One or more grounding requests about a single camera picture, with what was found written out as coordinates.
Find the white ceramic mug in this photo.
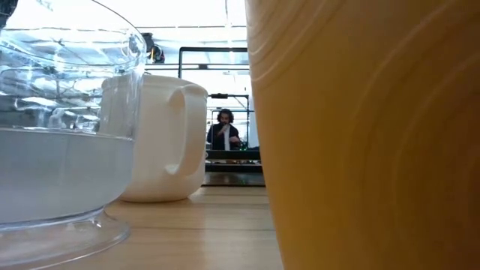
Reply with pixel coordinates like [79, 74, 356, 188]
[98, 73, 209, 204]

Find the orange plastic cup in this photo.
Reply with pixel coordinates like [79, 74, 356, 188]
[244, 0, 480, 270]

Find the person in dark top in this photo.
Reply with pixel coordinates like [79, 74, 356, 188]
[206, 108, 242, 152]

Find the wooden shelf black metal frame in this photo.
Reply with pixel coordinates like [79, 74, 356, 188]
[177, 46, 266, 188]

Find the black aluminium table frame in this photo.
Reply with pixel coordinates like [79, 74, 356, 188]
[204, 162, 263, 174]

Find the black ceiling cable reel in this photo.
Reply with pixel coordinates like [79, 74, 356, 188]
[141, 32, 167, 65]

